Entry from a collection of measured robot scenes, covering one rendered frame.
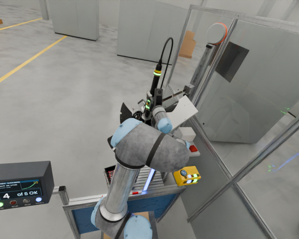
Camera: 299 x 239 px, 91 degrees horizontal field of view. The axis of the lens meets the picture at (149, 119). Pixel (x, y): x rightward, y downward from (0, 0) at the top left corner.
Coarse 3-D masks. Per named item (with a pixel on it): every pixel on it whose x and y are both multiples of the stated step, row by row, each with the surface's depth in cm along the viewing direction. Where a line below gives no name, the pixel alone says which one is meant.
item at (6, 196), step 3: (3, 192) 65; (6, 192) 65; (9, 192) 66; (0, 195) 65; (3, 195) 65; (6, 195) 66; (9, 195) 66; (12, 195) 67; (0, 198) 66; (3, 198) 66; (6, 198) 66; (9, 198) 67; (12, 198) 67
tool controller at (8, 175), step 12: (0, 168) 67; (12, 168) 68; (24, 168) 69; (36, 168) 70; (48, 168) 73; (0, 180) 62; (12, 180) 64; (24, 180) 65; (36, 180) 67; (48, 180) 74; (0, 192) 64; (12, 192) 66; (24, 192) 68; (36, 192) 69; (48, 192) 74; (24, 204) 71; (36, 204) 73
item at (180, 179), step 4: (184, 168) 109; (188, 168) 110; (192, 168) 111; (176, 172) 109; (180, 172) 106; (188, 172) 107; (192, 172) 108; (196, 172) 109; (176, 176) 109; (180, 176) 103; (200, 176) 107; (176, 180) 109; (180, 180) 103; (184, 180) 102; (188, 180) 104; (180, 184) 106; (184, 184) 107
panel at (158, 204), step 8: (136, 200) 118; (144, 200) 122; (152, 200) 126; (160, 200) 131; (168, 200) 136; (88, 208) 107; (128, 208) 126; (136, 208) 130; (144, 208) 135; (152, 208) 140; (160, 208) 146; (80, 216) 114; (88, 216) 117; (80, 224) 125; (88, 224) 129; (80, 232) 138
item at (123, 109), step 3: (123, 102) 146; (123, 105) 145; (123, 108) 144; (126, 108) 139; (120, 111) 150; (123, 111) 144; (126, 111) 139; (129, 111) 135; (120, 114) 150; (123, 114) 144; (126, 114) 140; (129, 114) 136; (120, 117) 150; (123, 117) 145; (126, 117) 141; (129, 117) 137; (120, 120) 151; (123, 120) 146
